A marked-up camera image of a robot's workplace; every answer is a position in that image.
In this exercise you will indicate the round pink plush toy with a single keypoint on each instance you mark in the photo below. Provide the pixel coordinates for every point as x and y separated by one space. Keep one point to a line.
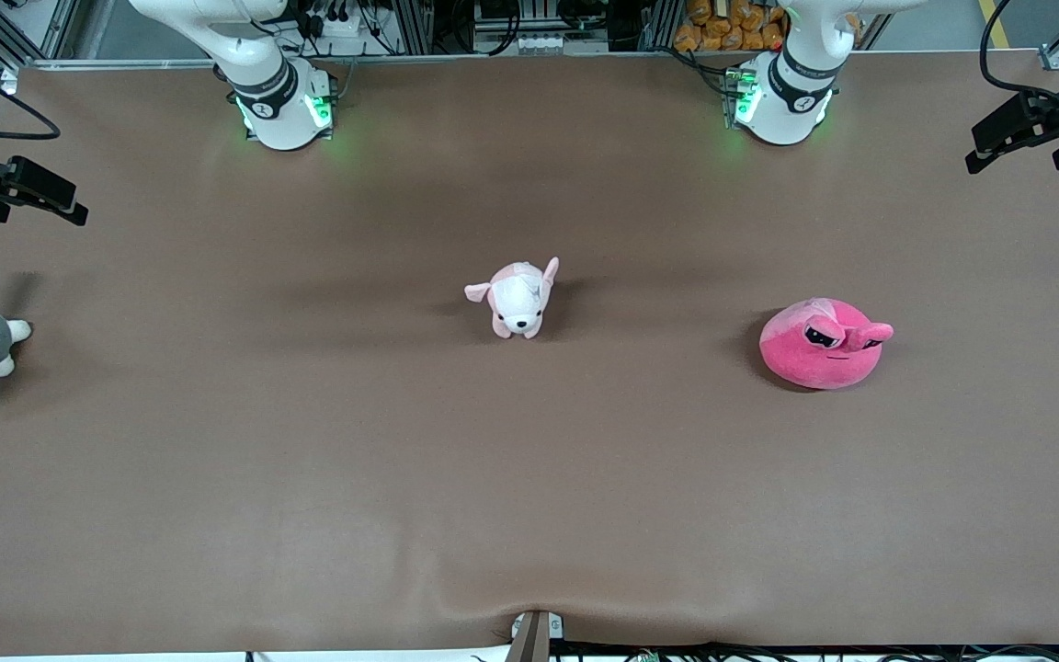
814 363

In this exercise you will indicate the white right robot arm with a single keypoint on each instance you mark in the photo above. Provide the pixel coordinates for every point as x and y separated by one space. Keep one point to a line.
281 110

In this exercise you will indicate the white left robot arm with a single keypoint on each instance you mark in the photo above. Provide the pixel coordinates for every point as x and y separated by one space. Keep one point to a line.
791 101

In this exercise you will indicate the orange snack bags pile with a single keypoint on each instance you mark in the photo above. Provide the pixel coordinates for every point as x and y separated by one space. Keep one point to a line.
723 28

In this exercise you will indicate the white power strip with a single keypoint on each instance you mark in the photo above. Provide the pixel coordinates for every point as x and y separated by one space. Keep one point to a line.
346 26

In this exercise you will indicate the small white pink plush dog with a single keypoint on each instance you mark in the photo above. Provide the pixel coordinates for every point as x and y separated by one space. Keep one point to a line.
518 299

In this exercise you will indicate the brown table mat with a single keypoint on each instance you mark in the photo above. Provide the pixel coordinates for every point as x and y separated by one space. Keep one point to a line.
529 460

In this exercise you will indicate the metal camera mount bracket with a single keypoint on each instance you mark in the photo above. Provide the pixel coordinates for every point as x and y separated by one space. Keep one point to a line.
531 639

